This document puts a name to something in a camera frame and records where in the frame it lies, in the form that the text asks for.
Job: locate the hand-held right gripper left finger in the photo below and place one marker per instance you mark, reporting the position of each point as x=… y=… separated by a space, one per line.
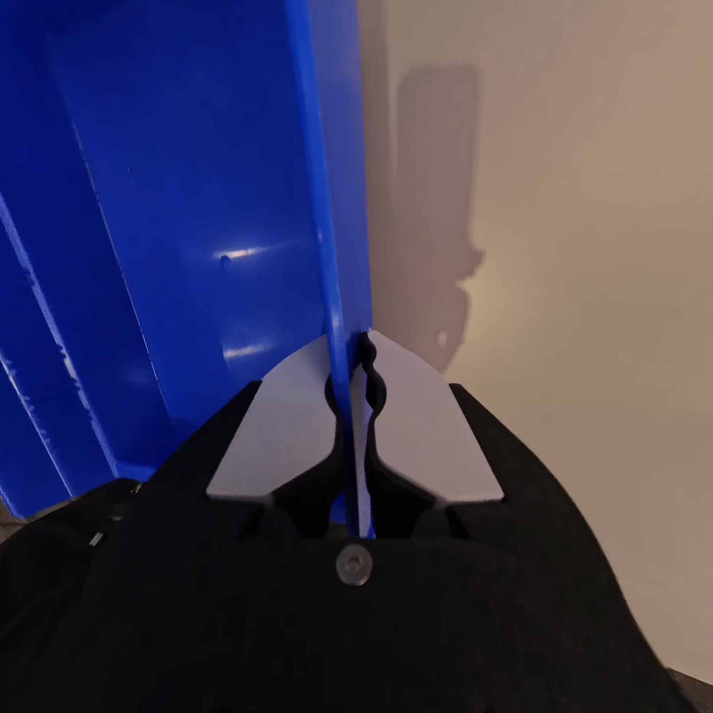
x=278 y=440

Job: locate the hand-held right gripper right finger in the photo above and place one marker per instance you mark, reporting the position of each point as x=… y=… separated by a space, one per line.
x=434 y=440

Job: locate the blue plastic bin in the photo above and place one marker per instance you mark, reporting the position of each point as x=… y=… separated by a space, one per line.
x=195 y=167

